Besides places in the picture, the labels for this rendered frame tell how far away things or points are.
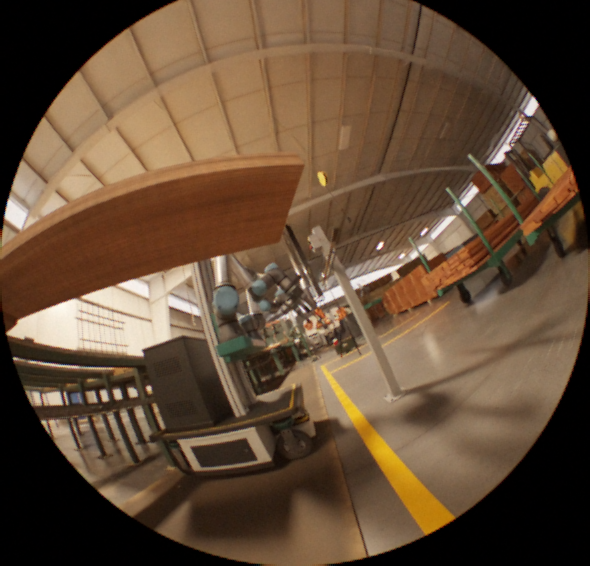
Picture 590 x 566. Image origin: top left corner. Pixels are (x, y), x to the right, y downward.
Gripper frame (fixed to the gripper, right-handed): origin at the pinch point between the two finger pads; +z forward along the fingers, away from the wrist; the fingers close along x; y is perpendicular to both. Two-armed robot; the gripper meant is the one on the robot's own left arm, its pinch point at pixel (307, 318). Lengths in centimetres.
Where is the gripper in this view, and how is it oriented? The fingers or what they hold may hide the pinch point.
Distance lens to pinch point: 148.0
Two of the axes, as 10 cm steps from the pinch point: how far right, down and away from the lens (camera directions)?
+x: 1.9, 4.3, 8.8
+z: 7.0, 5.8, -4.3
